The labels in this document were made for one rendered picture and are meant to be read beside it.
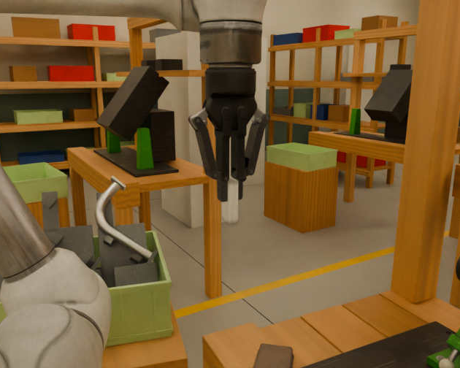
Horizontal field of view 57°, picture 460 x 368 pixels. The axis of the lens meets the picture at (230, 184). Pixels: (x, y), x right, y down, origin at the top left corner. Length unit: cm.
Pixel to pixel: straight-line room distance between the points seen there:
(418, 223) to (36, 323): 96
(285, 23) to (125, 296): 827
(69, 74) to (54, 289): 605
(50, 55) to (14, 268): 654
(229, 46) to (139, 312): 83
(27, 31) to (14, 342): 622
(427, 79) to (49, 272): 98
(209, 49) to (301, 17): 881
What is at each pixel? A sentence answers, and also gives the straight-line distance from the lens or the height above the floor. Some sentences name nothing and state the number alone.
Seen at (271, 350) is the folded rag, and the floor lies 93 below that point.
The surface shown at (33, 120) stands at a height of 90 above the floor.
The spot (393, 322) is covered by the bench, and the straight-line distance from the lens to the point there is 124.
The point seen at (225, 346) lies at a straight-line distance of 105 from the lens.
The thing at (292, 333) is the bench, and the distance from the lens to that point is 114.
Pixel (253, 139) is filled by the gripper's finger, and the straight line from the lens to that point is 66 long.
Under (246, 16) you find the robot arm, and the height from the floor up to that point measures 158.
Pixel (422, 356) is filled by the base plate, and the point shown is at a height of 90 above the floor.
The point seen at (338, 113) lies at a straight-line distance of 658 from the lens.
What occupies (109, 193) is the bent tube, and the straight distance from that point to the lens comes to 142.
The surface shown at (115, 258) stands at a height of 93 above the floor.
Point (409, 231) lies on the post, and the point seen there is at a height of 108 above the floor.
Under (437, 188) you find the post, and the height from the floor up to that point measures 121.
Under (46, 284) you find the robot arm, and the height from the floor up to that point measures 115.
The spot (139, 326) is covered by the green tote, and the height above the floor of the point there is 84.
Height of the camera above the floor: 150
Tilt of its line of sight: 14 degrees down
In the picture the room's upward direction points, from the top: straight up
